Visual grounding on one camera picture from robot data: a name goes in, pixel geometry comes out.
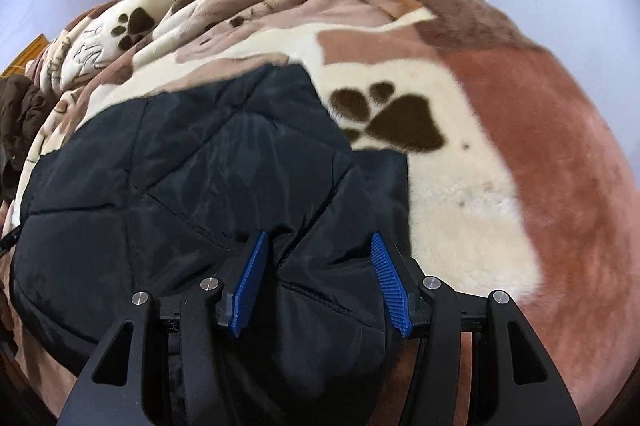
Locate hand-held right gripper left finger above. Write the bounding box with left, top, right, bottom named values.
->
left=59, top=231, right=271, bottom=426

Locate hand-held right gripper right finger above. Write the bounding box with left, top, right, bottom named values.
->
left=370, top=233, right=583, bottom=426

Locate black padded jacket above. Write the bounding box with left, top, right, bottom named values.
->
left=0, top=64, right=412, bottom=426

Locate paw print fleece blanket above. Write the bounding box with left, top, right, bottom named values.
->
left=0, top=0, right=640, bottom=426

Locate dark brown fuzzy cloth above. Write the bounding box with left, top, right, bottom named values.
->
left=0, top=74, right=52, bottom=203

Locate wooden bed frame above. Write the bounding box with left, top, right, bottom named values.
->
left=0, top=34, right=51, bottom=79

